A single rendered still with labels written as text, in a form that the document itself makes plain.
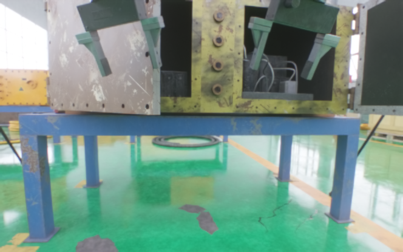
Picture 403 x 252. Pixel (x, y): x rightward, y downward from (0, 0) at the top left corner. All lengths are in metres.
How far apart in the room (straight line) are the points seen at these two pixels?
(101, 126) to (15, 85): 3.46
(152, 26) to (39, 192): 1.03
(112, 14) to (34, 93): 3.84
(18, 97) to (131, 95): 3.90
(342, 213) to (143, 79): 1.38
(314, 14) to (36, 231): 1.42
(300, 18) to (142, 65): 0.37
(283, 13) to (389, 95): 0.82
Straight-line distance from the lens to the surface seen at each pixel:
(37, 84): 4.26
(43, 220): 1.33
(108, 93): 0.67
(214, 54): 1.02
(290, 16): 0.48
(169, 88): 1.18
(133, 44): 0.59
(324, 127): 1.30
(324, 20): 0.51
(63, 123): 1.14
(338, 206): 1.53
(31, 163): 1.25
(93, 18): 0.51
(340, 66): 1.33
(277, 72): 1.44
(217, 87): 0.98
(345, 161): 1.44
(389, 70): 1.21
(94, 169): 1.89
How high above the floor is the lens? 0.69
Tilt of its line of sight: 6 degrees down
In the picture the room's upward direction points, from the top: 1 degrees clockwise
